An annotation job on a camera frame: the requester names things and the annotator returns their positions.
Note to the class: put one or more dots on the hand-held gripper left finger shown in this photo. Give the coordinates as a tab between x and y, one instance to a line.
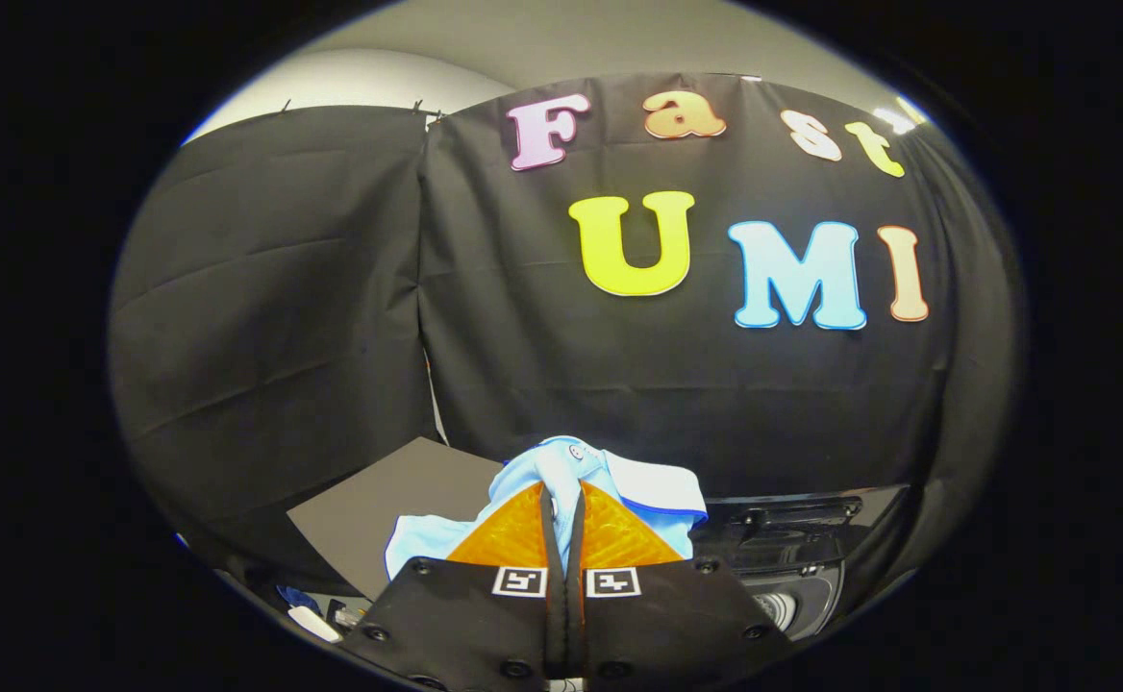
465	625

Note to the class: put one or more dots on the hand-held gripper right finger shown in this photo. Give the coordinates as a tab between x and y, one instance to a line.
667	625

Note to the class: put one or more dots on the light blue polo shirt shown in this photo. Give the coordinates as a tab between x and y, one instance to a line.
648	490

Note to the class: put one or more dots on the dark grey washing machine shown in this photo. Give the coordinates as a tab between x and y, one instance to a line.
807	601

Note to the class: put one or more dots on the grey cabinet with dark top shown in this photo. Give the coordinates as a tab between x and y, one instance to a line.
379	519

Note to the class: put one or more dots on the black backdrop cloth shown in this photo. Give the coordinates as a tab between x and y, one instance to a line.
283	317

